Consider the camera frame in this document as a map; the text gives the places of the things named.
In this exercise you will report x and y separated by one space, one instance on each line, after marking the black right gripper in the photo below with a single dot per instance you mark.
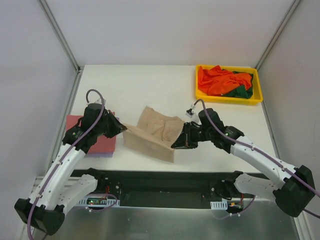
188 135

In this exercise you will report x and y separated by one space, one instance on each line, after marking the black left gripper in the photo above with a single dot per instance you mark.
111 124

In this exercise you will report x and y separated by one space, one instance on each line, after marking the beige t shirt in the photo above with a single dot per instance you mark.
154 135

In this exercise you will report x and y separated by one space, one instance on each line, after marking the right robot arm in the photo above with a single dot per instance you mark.
290 187

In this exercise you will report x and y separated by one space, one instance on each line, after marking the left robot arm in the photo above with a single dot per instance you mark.
46 208

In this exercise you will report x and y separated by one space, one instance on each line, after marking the folded red t shirt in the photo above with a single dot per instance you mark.
71 120

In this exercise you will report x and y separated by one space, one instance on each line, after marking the folded purple t shirt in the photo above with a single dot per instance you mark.
104 147

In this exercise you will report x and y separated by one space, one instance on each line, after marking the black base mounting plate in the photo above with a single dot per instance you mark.
156 189

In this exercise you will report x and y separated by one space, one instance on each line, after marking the orange t shirt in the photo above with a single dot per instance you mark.
217 81

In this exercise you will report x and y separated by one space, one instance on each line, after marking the green t shirt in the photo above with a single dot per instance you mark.
243 91

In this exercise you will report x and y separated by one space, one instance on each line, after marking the yellow plastic bin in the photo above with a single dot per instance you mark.
257 91

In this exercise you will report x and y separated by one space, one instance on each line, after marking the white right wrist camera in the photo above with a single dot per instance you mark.
192 115

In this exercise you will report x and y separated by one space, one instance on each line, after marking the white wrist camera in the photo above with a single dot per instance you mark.
192 115
100 101

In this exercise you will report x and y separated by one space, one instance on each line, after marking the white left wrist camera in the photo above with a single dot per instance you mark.
100 101

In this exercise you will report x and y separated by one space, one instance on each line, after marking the aluminium frame rail left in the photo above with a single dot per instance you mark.
70 98

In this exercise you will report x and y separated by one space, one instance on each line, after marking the right perforated cable tray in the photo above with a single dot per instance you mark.
219 205

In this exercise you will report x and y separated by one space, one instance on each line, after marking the perforated cable tray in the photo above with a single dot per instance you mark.
219 205
98 202

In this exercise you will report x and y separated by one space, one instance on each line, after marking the left perforated cable tray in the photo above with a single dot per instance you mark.
98 202

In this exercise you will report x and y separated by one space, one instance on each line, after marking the aluminium frame post left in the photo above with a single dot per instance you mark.
59 34

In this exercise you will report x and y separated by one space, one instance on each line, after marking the aluminium frame post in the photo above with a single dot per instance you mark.
278 32
59 34

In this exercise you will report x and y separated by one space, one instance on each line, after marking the aluminium frame post right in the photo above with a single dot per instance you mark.
278 32

